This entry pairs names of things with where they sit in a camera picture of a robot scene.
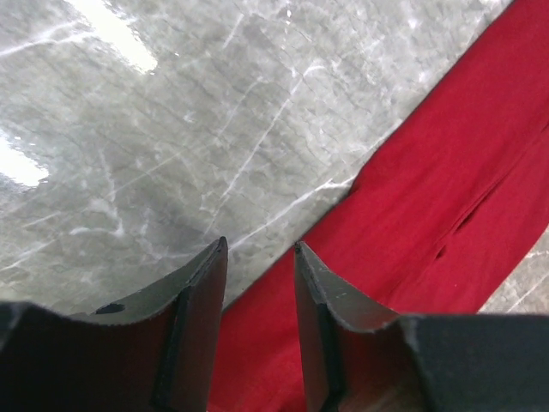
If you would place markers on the bright red t shirt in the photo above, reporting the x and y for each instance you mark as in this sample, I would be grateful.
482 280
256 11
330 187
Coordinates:
456 197

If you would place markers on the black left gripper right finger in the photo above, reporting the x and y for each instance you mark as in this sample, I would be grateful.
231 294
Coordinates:
358 355

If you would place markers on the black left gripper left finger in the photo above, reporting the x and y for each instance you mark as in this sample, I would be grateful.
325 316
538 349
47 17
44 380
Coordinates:
152 350

